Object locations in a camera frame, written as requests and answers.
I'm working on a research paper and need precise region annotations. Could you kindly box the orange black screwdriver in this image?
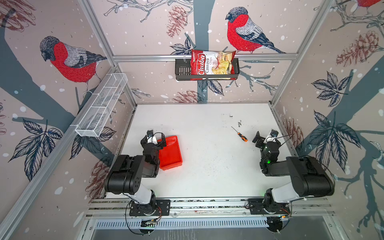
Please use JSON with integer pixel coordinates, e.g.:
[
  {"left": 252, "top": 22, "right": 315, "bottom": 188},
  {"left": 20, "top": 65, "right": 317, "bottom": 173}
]
[{"left": 232, "top": 127, "right": 248, "bottom": 142}]

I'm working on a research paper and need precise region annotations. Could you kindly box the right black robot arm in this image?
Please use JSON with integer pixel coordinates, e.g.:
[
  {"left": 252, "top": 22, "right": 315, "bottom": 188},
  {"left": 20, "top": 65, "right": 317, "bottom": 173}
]
[{"left": 252, "top": 129, "right": 335, "bottom": 214}]

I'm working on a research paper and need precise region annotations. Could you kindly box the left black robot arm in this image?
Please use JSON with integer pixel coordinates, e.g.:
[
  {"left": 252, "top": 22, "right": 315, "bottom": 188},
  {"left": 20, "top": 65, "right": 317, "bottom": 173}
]
[{"left": 104, "top": 131, "right": 167, "bottom": 216}]

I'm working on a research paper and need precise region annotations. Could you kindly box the red plastic bin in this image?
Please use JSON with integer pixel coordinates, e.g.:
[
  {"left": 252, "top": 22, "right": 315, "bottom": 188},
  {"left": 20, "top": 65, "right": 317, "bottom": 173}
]
[{"left": 159, "top": 136, "right": 183, "bottom": 171}]

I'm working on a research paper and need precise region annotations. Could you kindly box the red cassava chips bag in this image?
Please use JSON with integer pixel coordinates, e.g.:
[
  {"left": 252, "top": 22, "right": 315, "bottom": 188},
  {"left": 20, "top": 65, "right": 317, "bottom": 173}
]
[{"left": 191, "top": 50, "right": 236, "bottom": 74}]

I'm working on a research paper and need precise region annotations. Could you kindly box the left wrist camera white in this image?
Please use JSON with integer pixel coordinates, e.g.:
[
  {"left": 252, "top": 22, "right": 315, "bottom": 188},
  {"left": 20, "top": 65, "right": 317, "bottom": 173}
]
[{"left": 147, "top": 130, "right": 158, "bottom": 145}]

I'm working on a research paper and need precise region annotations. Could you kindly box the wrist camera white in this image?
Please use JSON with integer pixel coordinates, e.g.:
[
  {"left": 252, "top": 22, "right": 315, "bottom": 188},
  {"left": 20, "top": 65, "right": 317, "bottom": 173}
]
[
  {"left": 147, "top": 130, "right": 158, "bottom": 145},
  {"left": 266, "top": 129, "right": 279, "bottom": 142}
]

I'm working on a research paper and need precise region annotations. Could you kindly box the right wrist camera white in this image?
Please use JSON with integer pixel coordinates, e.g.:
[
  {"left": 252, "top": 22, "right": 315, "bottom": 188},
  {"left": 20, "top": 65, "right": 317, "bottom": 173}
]
[{"left": 266, "top": 129, "right": 279, "bottom": 142}]

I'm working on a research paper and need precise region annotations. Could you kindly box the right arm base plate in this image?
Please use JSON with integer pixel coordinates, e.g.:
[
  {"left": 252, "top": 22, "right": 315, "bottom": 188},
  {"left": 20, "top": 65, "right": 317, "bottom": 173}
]
[{"left": 245, "top": 198, "right": 291, "bottom": 215}]

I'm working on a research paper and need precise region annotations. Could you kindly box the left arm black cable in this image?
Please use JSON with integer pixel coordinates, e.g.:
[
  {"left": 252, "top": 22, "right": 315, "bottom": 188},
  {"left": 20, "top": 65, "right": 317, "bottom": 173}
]
[{"left": 124, "top": 200, "right": 163, "bottom": 236}]

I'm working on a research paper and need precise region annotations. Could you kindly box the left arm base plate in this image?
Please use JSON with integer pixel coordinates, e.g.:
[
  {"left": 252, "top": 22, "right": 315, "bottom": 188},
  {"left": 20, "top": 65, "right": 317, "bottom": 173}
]
[{"left": 128, "top": 200, "right": 171, "bottom": 217}]

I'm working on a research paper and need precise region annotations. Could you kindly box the white wire mesh shelf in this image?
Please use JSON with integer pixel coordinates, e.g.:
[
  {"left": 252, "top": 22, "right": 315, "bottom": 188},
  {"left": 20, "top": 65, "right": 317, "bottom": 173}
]
[{"left": 76, "top": 73, "right": 128, "bottom": 138}]

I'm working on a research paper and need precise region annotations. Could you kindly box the black wall basket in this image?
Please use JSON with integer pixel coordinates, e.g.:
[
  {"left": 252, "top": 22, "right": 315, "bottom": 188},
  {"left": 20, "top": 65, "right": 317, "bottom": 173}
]
[{"left": 175, "top": 58, "right": 240, "bottom": 81}]

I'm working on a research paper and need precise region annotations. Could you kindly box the aluminium front rail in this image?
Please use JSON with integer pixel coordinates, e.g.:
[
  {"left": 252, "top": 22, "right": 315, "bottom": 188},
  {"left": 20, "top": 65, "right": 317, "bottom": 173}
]
[{"left": 85, "top": 197, "right": 336, "bottom": 220}]

